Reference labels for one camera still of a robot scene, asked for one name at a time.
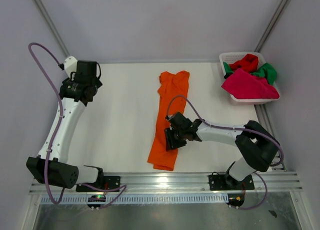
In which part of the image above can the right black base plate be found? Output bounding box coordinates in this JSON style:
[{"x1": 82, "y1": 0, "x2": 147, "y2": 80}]
[{"x1": 208, "y1": 172, "x2": 255, "y2": 191}]

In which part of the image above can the controller board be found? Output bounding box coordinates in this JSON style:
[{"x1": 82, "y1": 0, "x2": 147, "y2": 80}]
[
  {"x1": 87, "y1": 195, "x2": 106, "y2": 209},
  {"x1": 226, "y1": 193, "x2": 245, "y2": 208}
]

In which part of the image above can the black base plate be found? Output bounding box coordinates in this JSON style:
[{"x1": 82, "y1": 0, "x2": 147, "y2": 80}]
[
  {"x1": 76, "y1": 176, "x2": 121, "y2": 193},
  {"x1": 208, "y1": 172, "x2": 255, "y2": 191}
]

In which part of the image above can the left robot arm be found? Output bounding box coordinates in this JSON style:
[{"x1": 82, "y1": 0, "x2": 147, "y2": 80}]
[{"x1": 26, "y1": 60, "x2": 190, "y2": 192}]

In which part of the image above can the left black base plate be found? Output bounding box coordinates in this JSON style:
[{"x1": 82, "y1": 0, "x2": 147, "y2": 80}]
[{"x1": 76, "y1": 176, "x2": 121, "y2": 193}]

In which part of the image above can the white slotted cable duct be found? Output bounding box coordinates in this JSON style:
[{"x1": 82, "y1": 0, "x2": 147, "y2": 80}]
[{"x1": 39, "y1": 193, "x2": 230, "y2": 205}]

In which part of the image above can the green t shirt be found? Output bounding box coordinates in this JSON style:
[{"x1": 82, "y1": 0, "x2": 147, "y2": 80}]
[{"x1": 223, "y1": 62, "x2": 277, "y2": 85}]

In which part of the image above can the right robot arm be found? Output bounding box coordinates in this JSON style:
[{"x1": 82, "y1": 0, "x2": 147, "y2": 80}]
[{"x1": 164, "y1": 112, "x2": 280, "y2": 190}]

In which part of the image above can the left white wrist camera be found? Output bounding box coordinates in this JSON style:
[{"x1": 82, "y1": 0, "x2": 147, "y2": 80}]
[{"x1": 63, "y1": 56, "x2": 78, "y2": 78}]

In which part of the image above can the red t shirt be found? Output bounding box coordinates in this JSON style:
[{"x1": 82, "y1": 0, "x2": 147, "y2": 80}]
[{"x1": 229, "y1": 54, "x2": 259, "y2": 73}]

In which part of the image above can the orange t shirt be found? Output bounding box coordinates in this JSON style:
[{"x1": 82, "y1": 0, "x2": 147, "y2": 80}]
[{"x1": 147, "y1": 70, "x2": 190, "y2": 171}]

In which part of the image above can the magenta t shirt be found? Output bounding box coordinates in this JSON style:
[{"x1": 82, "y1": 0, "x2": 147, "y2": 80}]
[{"x1": 221, "y1": 68, "x2": 280, "y2": 99}]

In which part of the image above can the frame post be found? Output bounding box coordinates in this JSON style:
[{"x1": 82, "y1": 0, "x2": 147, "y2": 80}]
[
  {"x1": 32, "y1": 0, "x2": 70, "y2": 57},
  {"x1": 254, "y1": 0, "x2": 291, "y2": 52}
]

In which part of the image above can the aluminium front rail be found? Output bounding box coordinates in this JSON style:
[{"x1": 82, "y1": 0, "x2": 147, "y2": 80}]
[{"x1": 28, "y1": 172, "x2": 303, "y2": 195}]

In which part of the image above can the right frame post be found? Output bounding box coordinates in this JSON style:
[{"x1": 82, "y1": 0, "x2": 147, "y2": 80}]
[{"x1": 254, "y1": 0, "x2": 291, "y2": 52}]

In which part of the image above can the right controller board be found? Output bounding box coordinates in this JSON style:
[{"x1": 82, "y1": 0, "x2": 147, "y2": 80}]
[{"x1": 226, "y1": 193, "x2": 245, "y2": 208}]

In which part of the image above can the black t shirt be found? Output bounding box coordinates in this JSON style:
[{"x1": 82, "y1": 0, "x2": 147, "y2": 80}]
[{"x1": 224, "y1": 73, "x2": 232, "y2": 79}]

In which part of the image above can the white plastic basket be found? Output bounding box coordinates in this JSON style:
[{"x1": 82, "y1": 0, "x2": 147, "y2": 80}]
[{"x1": 219, "y1": 51, "x2": 280, "y2": 105}]

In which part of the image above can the left controller board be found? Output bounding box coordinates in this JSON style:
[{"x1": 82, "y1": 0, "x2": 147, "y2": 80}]
[{"x1": 87, "y1": 195, "x2": 106, "y2": 209}]

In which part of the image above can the left frame post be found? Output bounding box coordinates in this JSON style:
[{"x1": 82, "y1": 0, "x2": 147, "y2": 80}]
[{"x1": 32, "y1": 0, "x2": 70, "y2": 57}]

